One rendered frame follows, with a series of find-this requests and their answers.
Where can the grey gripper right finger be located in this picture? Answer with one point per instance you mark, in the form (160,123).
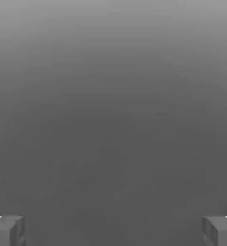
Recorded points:
(221,230)

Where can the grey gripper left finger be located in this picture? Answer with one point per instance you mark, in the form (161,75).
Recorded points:
(5,230)

